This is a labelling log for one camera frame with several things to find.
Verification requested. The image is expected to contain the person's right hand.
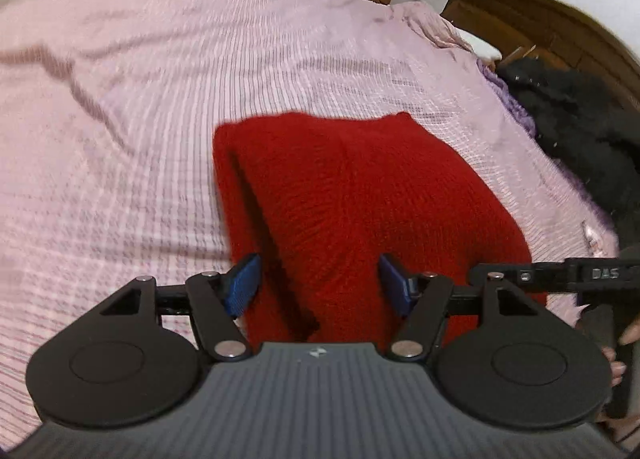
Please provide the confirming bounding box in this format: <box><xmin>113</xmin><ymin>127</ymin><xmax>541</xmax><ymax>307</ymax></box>
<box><xmin>601</xmin><ymin>319</ymin><xmax>640</xmax><ymax>387</ymax></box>

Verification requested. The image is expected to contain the black jacket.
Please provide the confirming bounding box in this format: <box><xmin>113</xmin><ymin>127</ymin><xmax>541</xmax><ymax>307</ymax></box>
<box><xmin>494</xmin><ymin>55</ymin><xmax>640</xmax><ymax>245</ymax></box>

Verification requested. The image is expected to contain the wooden headboard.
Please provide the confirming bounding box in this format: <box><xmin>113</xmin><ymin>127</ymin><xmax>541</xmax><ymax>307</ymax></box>
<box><xmin>440</xmin><ymin>0</ymin><xmax>640</xmax><ymax>112</ymax></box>

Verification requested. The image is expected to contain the purple lace cloth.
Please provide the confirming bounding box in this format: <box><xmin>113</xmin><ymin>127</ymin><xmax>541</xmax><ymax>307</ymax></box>
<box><xmin>474</xmin><ymin>58</ymin><xmax>618</xmax><ymax>235</ymax></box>

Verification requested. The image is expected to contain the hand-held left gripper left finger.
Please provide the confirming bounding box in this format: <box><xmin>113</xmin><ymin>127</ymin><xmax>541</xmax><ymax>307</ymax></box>
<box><xmin>97</xmin><ymin>251</ymin><xmax>262</xmax><ymax>363</ymax></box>

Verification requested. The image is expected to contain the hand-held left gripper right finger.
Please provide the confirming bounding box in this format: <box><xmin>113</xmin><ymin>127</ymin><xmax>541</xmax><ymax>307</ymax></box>
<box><xmin>377</xmin><ymin>251</ymin><xmax>551</xmax><ymax>363</ymax></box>

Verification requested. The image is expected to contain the white pillow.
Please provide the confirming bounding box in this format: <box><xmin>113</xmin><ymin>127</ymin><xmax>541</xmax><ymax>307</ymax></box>
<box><xmin>456</xmin><ymin>28</ymin><xmax>504</xmax><ymax>63</ymax></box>

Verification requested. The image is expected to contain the pink checked bed sheet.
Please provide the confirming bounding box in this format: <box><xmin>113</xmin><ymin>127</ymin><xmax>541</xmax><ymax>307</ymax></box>
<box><xmin>0</xmin><ymin>0</ymin><xmax>621</xmax><ymax>440</ymax></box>

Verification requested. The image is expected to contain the red knit sweater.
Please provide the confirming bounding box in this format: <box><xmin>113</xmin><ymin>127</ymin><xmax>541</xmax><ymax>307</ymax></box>
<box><xmin>212</xmin><ymin>112</ymin><xmax>549</xmax><ymax>346</ymax></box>

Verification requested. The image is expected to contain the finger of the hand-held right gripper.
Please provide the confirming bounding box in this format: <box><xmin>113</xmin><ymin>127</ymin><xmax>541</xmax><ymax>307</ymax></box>
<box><xmin>469</xmin><ymin>261</ymin><xmax>571</xmax><ymax>294</ymax></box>

